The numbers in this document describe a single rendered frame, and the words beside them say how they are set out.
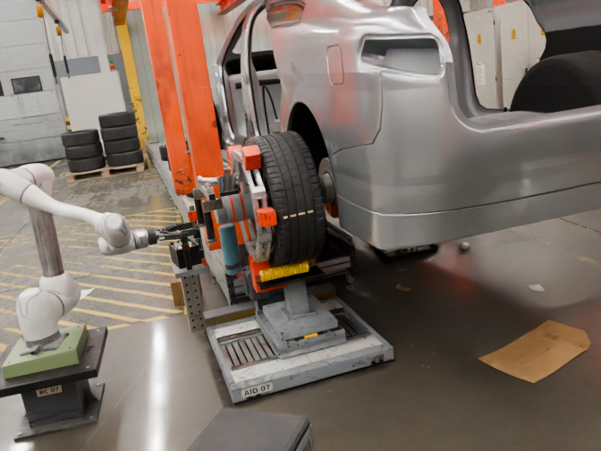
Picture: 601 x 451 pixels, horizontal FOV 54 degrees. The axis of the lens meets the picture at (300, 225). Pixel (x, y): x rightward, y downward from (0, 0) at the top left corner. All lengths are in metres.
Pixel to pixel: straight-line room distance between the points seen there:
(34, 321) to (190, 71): 1.50
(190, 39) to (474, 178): 1.79
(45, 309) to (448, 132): 1.96
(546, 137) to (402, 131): 0.52
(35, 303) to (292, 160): 1.35
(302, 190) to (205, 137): 0.86
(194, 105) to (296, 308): 1.23
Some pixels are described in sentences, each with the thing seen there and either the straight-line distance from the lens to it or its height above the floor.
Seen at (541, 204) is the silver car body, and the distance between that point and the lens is 2.44.
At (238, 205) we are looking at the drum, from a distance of 2.89.
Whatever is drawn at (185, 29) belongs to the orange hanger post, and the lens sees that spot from 3.35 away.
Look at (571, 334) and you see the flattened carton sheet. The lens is 3.31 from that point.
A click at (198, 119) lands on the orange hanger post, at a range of 3.35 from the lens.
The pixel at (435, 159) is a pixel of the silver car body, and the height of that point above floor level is 1.11.
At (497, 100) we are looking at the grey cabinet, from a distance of 8.45.
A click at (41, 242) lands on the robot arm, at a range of 3.10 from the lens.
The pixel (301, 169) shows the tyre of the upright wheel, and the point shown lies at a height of 1.03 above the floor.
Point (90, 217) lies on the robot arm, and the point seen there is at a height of 0.98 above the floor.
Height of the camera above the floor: 1.48
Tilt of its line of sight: 15 degrees down
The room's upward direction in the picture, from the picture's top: 8 degrees counter-clockwise
